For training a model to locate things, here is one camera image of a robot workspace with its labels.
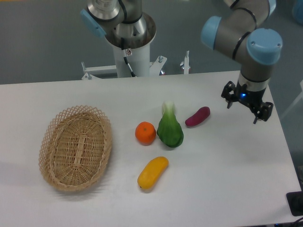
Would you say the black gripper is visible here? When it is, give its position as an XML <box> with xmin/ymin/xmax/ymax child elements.
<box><xmin>221</xmin><ymin>81</ymin><xmax>273</xmax><ymax>124</ymax></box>

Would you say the black cable on pedestal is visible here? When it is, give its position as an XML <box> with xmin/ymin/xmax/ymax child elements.
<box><xmin>121</xmin><ymin>37</ymin><xmax>137</xmax><ymax>78</ymax></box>

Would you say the woven wicker basket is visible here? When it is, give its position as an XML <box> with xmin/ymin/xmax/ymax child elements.
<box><xmin>38</xmin><ymin>105</ymin><xmax>112</xmax><ymax>192</ymax></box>

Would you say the green bok choy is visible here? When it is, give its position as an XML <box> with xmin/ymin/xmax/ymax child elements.
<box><xmin>157</xmin><ymin>101</ymin><xmax>184</xmax><ymax>148</ymax></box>

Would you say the purple sweet potato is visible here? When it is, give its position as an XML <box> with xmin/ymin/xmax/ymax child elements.
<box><xmin>185</xmin><ymin>106</ymin><xmax>211</xmax><ymax>127</ymax></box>

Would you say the orange mandarin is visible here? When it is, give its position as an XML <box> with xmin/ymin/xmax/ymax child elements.
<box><xmin>135</xmin><ymin>122</ymin><xmax>156</xmax><ymax>146</ymax></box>

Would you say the white pedestal base frame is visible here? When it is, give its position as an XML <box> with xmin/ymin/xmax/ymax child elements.
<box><xmin>80</xmin><ymin>50</ymin><xmax>191</xmax><ymax>80</ymax></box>

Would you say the black device at table edge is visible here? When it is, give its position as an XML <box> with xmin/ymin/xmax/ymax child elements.
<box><xmin>286</xmin><ymin>192</ymin><xmax>303</xmax><ymax>217</ymax></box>

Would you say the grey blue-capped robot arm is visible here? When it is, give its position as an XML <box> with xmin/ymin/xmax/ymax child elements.
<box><xmin>80</xmin><ymin>0</ymin><xmax>283</xmax><ymax>121</ymax></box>

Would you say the yellow mango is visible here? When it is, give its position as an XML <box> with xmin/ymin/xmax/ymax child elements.
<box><xmin>137</xmin><ymin>157</ymin><xmax>169</xmax><ymax>190</ymax></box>

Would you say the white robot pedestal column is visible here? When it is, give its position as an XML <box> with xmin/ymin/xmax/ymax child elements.
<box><xmin>106</xmin><ymin>13</ymin><xmax>156</xmax><ymax>78</ymax></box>

